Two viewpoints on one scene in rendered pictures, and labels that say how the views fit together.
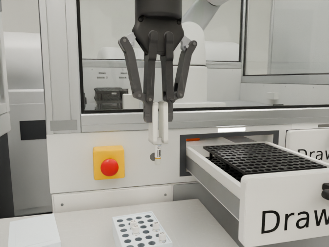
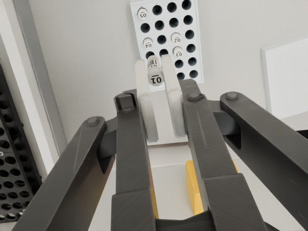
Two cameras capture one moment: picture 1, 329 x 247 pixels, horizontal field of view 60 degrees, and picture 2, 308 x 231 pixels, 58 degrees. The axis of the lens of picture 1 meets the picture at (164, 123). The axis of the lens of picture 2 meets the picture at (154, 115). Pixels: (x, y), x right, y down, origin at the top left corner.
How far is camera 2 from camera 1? 0.41 m
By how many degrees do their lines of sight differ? 53
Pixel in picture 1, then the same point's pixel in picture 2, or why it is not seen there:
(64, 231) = (256, 87)
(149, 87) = (205, 113)
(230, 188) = (20, 35)
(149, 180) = not seen: hidden behind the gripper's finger
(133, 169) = (169, 186)
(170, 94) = (129, 116)
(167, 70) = (142, 162)
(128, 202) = (171, 152)
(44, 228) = (284, 84)
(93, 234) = (222, 77)
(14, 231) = not seen: outside the picture
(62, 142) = not seen: hidden behind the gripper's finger
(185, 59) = (48, 215)
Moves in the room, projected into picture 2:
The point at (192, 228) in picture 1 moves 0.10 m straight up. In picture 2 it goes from (91, 73) to (80, 102)
